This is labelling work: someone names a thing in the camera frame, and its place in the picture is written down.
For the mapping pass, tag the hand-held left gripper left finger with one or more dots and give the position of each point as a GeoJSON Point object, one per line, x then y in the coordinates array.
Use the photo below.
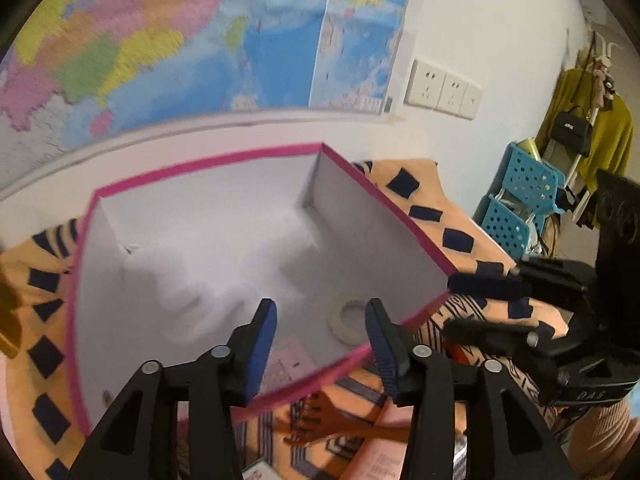
{"type": "Point", "coordinates": [264, 342]}

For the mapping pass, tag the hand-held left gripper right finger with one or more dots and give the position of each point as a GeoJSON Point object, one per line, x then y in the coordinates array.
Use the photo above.
{"type": "Point", "coordinates": [379, 347]}

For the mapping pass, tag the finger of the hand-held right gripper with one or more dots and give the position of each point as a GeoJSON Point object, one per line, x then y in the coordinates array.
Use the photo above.
{"type": "Point", "coordinates": [490, 286]}
{"type": "Point", "coordinates": [490, 335]}

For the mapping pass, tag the white tape roll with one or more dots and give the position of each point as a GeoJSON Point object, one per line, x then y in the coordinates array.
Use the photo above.
{"type": "Point", "coordinates": [336, 321]}

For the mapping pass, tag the pink cardboard box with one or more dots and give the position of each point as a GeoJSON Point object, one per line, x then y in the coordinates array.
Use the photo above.
{"type": "Point", "coordinates": [210, 250]}

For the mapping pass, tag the person's right forearm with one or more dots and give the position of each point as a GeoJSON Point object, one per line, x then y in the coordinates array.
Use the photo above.
{"type": "Point", "coordinates": [605, 440]}

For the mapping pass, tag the pink paper card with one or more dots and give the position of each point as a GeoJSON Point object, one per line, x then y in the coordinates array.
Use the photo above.
{"type": "Point", "coordinates": [287, 367]}

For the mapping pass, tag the blue perforated basket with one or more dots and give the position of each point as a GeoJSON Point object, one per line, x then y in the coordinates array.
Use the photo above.
{"type": "Point", "coordinates": [502, 225]}
{"type": "Point", "coordinates": [532, 177]}

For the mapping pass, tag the brown wooden back scratcher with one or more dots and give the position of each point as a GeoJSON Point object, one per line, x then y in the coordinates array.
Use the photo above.
{"type": "Point", "coordinates": [345, 422]}

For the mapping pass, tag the orange patterned tablecloth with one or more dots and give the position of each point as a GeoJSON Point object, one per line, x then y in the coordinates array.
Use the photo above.
{"type": "Point", "coordinates": [430, 195]}

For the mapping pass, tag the pink booklet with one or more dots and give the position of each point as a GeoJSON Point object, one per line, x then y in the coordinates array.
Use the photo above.
{"type": "Point", "coordinates": [382, 462]}

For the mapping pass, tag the yellow garment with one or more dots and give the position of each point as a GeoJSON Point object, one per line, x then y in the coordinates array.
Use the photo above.
{"type": "Point", "coordinates": [612, 135]}

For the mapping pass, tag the black handbag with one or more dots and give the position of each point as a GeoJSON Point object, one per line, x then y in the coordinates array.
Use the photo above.
{"type": "Point", "coordinates": [571, 130]}

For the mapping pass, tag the white coat rack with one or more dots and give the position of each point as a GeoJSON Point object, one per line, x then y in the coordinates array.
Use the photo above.
{"type": "Point", "coordinates": [602, 52]}

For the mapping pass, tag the colourful wall map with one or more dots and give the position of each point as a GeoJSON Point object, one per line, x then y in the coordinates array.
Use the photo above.
{"type": "Point", "coordinates": [165, 40]}

